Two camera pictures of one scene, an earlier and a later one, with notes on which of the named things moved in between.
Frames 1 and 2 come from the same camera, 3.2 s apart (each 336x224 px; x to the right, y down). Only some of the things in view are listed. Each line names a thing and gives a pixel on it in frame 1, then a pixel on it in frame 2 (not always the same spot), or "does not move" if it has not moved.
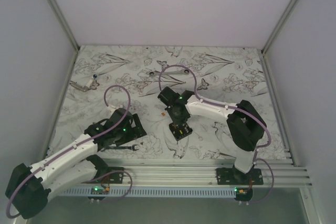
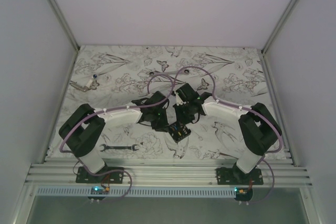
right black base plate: [232, 176] does not move
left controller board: [95, 190] does not move
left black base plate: [116, 177] does not move
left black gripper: [135, 132] → [163, 126]
